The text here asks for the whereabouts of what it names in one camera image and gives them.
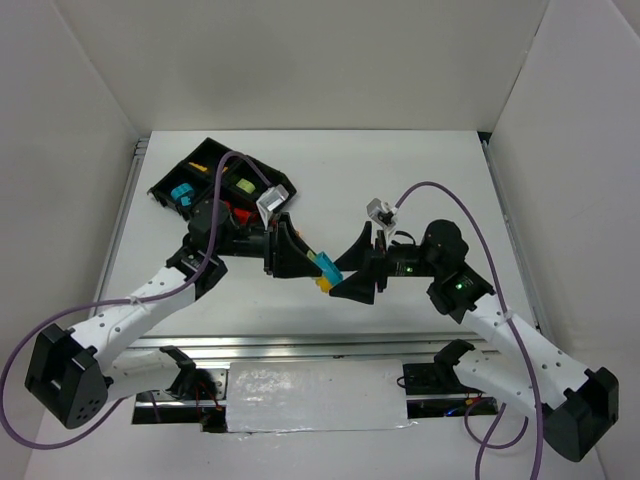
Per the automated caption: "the red curved arch brick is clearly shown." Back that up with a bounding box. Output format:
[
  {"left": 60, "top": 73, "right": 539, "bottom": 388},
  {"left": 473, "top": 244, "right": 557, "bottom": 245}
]
[{"left": 234, "top": 208, "right": 253, "bottom": 224}]

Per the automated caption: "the long teal brick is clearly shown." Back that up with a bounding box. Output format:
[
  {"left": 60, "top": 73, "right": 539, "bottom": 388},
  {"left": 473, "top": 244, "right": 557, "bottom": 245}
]
[{"left": 314, "top": 252, "right": 343, "bottom": 286}]

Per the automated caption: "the small yellow curved brick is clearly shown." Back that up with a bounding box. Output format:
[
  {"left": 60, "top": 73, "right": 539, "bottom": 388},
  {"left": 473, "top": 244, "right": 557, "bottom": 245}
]
[{"left": 315, "top": 276, "right": 334, "bottom": 293}]

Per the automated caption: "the teal frog-print round brick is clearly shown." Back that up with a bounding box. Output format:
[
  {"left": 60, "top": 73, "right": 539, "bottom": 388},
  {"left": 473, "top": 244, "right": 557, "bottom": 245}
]
[{"left": 170, "top": 183, "right": 195, "bottom": 208}]

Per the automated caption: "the yellow curved top brick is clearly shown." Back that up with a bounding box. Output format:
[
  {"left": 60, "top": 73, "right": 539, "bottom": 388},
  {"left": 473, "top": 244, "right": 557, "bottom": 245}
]
[{"left": 188, "top": 162, "right": 209, "bottom": 172}]

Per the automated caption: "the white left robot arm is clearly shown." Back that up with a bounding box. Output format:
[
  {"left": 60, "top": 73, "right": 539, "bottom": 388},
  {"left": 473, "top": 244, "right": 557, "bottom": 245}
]
[{"left": 25, "top": 201, "right": 322, "bottom": 429}]

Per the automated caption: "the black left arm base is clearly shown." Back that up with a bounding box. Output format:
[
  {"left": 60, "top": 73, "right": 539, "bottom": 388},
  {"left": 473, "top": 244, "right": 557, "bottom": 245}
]
[{"left": 160, "top": 346, "right": 227, "bottom": 433}]

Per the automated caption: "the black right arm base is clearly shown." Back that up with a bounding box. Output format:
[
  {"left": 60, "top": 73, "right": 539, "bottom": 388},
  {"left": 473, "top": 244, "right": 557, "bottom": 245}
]
[{"left": 396, "top": 340, "right": 498, "bottom": 419}]

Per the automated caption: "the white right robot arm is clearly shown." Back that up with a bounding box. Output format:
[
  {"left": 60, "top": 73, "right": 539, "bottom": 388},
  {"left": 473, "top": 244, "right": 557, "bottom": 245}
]
[{"left": 330, "top": 220, "right": 619, "bottom": 462}]

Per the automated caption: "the black four-compartment bin tray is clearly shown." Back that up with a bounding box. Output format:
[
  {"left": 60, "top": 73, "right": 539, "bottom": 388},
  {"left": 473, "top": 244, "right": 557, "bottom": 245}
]
[{"left": 149, "top": 138, "right": 297, "bottom": 225}]

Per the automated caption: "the white foam cover panel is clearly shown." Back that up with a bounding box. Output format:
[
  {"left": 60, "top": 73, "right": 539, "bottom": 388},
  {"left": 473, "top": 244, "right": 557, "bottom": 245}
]
[{"left": 226, "top": 359, "right": 409, "bottom": 433}]

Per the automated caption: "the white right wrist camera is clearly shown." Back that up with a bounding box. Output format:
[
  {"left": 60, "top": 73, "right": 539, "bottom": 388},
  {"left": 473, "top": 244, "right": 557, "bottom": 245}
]
[{"left": 366, "top": 198, "right": 398, "bottom": 237}]

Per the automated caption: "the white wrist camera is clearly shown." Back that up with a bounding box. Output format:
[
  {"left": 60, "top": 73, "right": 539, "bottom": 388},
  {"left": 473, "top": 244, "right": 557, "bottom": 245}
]
[
  {"left": 366, "top": 198, "right": 398, "bottom": 237},
  {"left": 256, "top": 185, "right": 290, "bottom": 228}
]

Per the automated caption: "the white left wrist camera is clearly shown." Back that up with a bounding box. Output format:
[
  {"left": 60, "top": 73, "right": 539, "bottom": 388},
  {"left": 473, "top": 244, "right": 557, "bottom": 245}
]
[{"left": 256, "top": 185, "right": 290, "bottom": 228}]

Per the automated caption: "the aluminium front rail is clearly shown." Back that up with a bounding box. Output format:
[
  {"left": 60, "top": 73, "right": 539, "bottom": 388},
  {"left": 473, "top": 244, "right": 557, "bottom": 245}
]
[{"left": 129, "top": 333, "right": 496, "bottom": 362}]

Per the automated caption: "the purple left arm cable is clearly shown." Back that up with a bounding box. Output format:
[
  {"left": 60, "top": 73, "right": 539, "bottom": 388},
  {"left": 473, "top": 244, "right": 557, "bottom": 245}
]
[{"left": 0, "top": 152, "right": 271, "bottom": 451}]

